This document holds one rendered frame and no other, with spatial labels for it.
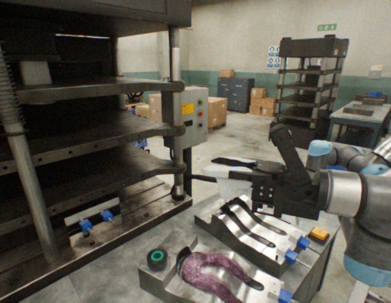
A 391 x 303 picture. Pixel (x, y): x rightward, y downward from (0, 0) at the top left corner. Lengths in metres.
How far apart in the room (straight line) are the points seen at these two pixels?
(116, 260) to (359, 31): 7.12
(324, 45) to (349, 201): 4.46
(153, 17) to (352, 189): 1.02
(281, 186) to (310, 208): 0.07
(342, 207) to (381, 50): 6.96
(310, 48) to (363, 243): 4.51
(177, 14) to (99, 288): 1.25
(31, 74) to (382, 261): 1.38
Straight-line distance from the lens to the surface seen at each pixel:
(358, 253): 0.51
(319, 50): 4.82
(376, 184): 0.45
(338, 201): 0.43
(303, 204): 0.45
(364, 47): 7.37
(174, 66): 1.29
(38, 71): 1.35
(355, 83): 7.38
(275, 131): 0.41
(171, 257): 1.02
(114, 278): 1.14
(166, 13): 1.24
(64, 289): 1.18
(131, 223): 1.41
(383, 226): 0.47
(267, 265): 1.12
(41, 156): 1.14
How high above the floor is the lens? 1.64
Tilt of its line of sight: 21 degrees down
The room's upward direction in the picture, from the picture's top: straight up
